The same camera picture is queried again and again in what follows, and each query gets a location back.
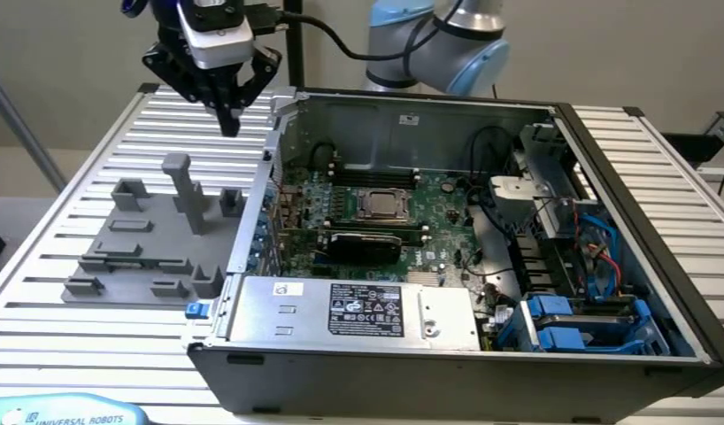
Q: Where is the black power supply label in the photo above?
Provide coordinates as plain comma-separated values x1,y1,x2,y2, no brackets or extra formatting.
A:
327,282,405,336

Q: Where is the blue plastic disk bay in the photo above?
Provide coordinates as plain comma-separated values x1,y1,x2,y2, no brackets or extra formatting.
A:
495,293,675,356

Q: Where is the black graphics card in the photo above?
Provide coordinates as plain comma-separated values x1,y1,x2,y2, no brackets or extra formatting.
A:
316,229,407,263

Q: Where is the silver fan shroud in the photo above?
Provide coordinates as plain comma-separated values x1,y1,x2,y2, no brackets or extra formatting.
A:
489,175,543,219

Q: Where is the black vertical pole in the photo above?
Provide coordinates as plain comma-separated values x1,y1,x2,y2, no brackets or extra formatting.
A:
284,0,309,89

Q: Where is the green motherboard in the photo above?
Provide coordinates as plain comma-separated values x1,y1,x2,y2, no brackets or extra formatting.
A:
271,169,488,285

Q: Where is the black open PC case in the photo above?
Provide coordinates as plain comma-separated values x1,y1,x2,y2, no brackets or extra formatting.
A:
187,86,724,415

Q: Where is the grey parts rack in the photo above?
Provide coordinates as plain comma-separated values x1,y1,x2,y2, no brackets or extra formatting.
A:
60,152,248,307

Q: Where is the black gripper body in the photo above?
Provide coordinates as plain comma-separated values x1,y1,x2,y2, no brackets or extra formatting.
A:
152,0,245,97

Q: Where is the black looped power cable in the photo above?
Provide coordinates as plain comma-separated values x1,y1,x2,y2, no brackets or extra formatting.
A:
309,141,340,173
469,125,520,179

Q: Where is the silver power supply unit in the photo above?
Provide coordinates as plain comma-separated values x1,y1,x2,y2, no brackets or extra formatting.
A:
223,275,481,352

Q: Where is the blue data wire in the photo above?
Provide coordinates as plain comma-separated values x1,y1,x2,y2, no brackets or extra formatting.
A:
577,212,624,303

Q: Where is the black camera cable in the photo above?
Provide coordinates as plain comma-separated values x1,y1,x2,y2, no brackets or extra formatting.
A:
243,4,423,61

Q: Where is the black RAM slot bank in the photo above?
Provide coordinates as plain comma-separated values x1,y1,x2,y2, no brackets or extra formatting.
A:
329,166,423,187

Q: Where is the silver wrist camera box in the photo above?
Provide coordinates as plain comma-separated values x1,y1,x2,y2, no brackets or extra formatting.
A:
180,0,257,71

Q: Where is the silver CPU in socket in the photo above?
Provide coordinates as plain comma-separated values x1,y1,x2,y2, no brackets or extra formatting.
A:
351,189,408,220

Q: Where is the red data wire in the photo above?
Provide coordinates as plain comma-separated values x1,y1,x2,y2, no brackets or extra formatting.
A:
593,246,627,294

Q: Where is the grey metal frame leg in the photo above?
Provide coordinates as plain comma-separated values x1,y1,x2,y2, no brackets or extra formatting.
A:
0,60,68,194

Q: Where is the metal drive cage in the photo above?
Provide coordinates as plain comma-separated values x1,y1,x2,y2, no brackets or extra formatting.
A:
512,122,600,241

